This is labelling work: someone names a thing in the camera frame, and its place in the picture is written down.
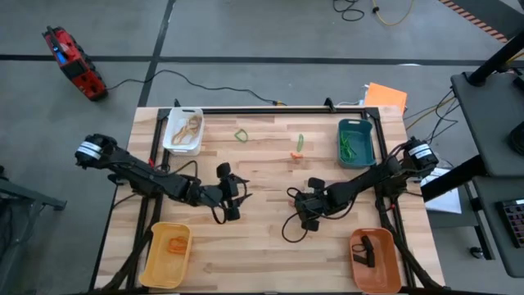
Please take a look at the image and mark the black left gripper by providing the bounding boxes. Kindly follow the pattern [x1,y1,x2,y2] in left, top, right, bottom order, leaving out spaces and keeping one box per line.
[200,161,254,223]

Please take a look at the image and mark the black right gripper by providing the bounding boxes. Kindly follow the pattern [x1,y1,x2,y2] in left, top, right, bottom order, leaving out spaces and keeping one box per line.
[293,176,335,233]

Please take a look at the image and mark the short black rubber band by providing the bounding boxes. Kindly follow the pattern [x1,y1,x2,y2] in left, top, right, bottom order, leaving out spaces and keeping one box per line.
[362,235,377,268]

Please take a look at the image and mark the long tan rubber band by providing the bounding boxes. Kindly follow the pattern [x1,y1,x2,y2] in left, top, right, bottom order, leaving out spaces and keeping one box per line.
[170,122,197,147]

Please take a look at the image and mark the thin orange rubber band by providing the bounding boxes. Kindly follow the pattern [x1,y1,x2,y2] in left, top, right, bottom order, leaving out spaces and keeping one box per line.
[166,236,187,255]

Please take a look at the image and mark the teal plastic basket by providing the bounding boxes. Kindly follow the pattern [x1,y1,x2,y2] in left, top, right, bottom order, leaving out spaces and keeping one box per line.
[337,118,377,169]

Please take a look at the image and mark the white plastic basket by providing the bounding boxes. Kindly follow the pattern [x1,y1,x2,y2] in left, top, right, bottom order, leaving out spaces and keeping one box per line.
[162,106,206,157]

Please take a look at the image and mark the orange plastic basket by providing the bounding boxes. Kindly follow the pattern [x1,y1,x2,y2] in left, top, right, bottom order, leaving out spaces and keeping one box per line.
[349,227,403,294]

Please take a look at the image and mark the yellow plastic basket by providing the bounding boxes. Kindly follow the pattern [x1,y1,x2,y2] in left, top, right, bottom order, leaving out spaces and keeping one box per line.
[138,221,193,290]

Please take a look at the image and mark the orange paper folder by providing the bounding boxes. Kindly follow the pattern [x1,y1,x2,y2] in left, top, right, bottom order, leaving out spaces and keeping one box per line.
[363,82,409,116]

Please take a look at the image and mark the white paper sheet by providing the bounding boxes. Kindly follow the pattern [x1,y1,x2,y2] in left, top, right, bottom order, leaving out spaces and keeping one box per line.
[421,166,463,216]

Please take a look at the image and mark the grey desk top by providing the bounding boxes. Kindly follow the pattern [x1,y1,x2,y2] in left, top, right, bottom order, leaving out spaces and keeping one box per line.
[474,175,524,279]
[449,70,524,178]

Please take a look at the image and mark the grey metal stand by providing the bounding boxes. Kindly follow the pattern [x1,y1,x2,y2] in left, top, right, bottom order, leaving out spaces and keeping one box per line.
[0,163,69,295]

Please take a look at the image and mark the black keyboard coloured keys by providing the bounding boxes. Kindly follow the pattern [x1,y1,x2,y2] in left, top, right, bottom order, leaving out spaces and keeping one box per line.
[497,198,524,249]

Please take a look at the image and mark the black round object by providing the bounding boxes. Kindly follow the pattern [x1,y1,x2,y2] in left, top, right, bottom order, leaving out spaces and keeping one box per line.
[507,120,524,157]

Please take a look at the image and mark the black pole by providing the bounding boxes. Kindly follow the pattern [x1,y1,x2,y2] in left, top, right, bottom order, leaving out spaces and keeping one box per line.
[466,30,524,88]

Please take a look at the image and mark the black right camera cable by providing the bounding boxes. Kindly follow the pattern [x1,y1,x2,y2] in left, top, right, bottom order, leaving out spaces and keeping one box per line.
[280,187,312,243]

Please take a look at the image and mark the black camera cable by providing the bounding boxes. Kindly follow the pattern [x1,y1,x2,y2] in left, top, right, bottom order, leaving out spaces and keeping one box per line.
[280,187,312,243]
[210,204,229,225]

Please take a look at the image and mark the black left camera cable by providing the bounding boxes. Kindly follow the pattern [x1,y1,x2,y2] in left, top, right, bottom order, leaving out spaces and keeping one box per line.
[210,204,229,225]

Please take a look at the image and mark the black floor cable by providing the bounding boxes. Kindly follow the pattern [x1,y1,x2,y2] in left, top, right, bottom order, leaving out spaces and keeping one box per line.
[106,68,287,107]

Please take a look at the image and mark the bundle of thin cables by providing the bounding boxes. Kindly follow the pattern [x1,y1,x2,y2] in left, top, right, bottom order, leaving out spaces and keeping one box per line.
[403,88,460,143]

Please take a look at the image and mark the coiled black cable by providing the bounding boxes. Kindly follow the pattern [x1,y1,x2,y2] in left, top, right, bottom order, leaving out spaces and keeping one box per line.
[332,0,366,23]

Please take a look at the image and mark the yellow cable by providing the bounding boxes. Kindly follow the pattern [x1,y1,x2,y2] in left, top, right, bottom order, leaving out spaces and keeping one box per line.
[370,0,416,27]

